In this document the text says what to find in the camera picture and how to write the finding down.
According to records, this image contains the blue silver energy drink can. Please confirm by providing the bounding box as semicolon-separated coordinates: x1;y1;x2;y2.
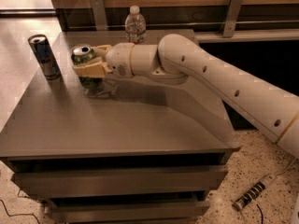
28;35;61;80

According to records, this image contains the grey drawer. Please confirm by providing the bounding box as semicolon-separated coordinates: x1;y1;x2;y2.
45;202;209;223
13;165;227;199

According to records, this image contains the green soda can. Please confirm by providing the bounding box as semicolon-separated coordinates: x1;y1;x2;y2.
71;44;102;89

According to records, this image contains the lower grey drawer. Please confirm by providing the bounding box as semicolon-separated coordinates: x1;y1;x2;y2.
45;202;209;223

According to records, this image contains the upper grey drawer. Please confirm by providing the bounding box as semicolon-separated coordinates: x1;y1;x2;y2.
13;165;227;199

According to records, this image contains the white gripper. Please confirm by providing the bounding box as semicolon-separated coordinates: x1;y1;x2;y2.
73;43;134;78

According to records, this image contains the white power strip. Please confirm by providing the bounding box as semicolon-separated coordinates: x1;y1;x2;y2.
233;174;277;211

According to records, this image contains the black cable on floor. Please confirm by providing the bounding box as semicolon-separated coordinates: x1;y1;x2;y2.
0;189;43;224

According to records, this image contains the grey drawer cabinet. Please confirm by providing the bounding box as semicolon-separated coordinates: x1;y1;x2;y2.
0;32;233;224

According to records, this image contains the left metal bracket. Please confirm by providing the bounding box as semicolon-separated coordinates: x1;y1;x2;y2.
90;0;107;31

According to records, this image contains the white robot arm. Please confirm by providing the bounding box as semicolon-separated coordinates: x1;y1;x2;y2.
71;34;299;158

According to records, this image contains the metal bracket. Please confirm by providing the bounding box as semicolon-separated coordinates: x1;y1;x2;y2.
90;0;107;31
221;0;243;38

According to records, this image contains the clear plastic water bottle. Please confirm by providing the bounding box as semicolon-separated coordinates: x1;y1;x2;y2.
125;6;146;44

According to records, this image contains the right metal bracket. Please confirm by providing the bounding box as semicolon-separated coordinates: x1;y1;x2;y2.
221;0;243;38

